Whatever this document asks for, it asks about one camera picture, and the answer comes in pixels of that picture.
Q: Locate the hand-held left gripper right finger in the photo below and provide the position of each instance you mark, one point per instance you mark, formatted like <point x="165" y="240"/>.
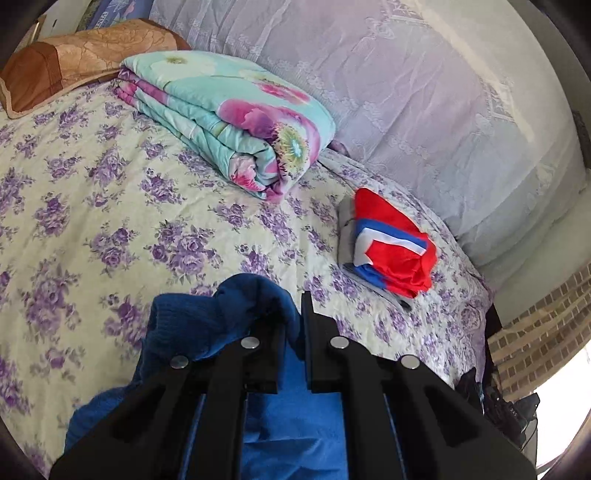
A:
<point x="323" y="350"/>

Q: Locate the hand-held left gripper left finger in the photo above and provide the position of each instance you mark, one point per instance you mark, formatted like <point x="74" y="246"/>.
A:
<point x="263" y="364"/>

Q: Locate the blue sweatshirt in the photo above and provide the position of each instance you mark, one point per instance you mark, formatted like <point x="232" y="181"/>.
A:
<point x="194" y="318"/>

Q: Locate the red white blue folded garment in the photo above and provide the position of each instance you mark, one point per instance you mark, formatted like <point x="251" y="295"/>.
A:
<point x="397" y="249"/>

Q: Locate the purple cloth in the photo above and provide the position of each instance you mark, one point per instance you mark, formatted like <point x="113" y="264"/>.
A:
<point x="340" y="147"/>

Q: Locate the purple floral bedsheet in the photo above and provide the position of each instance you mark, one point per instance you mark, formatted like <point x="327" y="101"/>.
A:
<point x="115" y="207"/>

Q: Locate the folded floral quilt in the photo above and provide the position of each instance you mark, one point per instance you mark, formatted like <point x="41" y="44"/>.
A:
<point x="240" y="115"/>

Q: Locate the white lace cloth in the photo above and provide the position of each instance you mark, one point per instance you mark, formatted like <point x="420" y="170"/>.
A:
<point x="415" y="101"/>

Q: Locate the brown pillow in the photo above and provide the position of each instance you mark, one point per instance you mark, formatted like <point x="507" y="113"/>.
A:
<point x="69" y="64"/>

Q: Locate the blue printed cloth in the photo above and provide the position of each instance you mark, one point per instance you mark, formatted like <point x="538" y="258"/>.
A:
<point x="115" y="14"/>

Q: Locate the dark bed frame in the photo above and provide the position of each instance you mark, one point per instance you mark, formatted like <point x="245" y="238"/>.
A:
<point x="493" y="332"/>

